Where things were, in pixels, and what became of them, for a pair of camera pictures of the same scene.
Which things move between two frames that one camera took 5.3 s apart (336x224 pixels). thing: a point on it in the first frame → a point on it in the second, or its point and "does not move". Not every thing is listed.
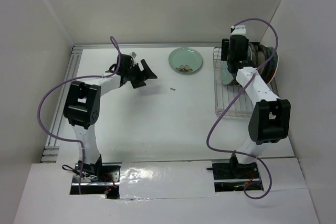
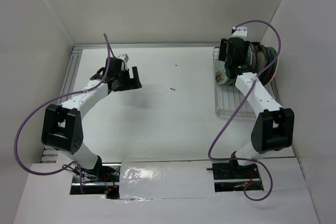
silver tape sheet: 166,179 does not move
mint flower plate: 186,60 → 221,76
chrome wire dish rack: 232,101 does not move
